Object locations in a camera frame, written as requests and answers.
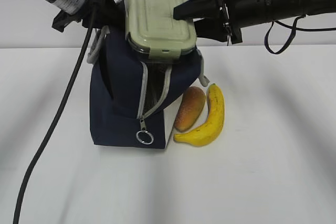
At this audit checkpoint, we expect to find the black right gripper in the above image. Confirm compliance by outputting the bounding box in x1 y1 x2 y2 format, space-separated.
173 0 243 44

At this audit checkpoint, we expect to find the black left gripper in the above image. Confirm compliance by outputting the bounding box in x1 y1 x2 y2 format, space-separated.
52 0 125 32

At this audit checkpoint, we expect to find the green lid glass container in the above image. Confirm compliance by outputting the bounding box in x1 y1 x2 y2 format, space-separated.
124 0 197 62

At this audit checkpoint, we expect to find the brown bread roll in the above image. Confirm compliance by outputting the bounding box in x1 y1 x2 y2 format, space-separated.
174 86 206 132

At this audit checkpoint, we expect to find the navy insulated lunch bag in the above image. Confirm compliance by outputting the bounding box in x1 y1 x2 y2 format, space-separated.
88 26 209 149

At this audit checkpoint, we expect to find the yellow banana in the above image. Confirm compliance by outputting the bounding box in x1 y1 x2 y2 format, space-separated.
173 84 225 147

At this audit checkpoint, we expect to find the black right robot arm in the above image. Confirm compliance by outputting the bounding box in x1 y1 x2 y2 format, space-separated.
173 0 335 44

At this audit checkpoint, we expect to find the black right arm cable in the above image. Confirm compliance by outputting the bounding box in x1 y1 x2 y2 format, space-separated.
264 14 336 55

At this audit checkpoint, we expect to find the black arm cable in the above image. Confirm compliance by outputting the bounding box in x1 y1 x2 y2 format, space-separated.
264 14 336 55
12 0 100 224

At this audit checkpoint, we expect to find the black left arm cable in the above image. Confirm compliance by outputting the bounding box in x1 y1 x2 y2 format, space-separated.
12 0 100 224

